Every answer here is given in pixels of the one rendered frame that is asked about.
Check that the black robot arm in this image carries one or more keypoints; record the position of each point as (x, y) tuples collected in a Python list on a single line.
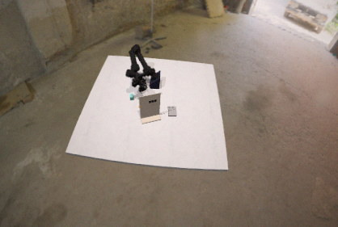
[(135, 50)]

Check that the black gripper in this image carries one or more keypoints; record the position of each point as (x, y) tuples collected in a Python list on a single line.
[(141, 82)]

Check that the grey panel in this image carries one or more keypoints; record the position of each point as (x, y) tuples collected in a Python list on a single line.
[(149, 108)]

